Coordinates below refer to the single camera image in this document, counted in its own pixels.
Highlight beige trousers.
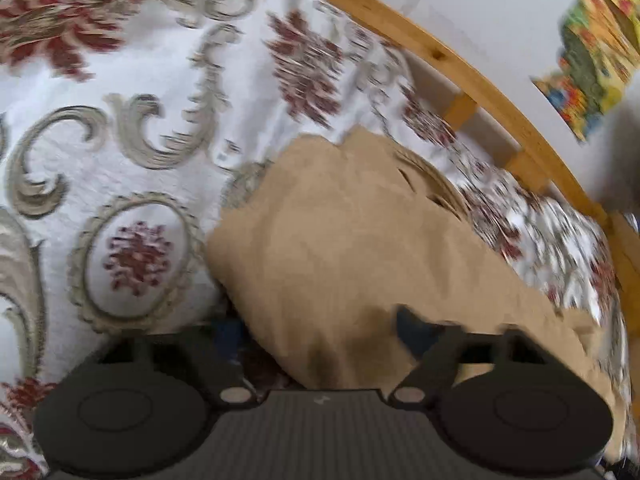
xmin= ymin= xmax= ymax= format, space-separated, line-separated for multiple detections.
xmin=206 ymin=129 xmax=627 ymax=457

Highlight floral white bedspread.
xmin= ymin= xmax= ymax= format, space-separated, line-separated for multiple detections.
xmin=1 ymin=0 xmax=636 ymax=479

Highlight cartoon poster lower centre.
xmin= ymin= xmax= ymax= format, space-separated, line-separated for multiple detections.
xmin=532 ymin=0 xmax=639 ymax=142

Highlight wooden bed frame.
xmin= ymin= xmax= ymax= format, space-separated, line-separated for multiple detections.
xmin=321 ymin=0 xmax=639 ymax=344

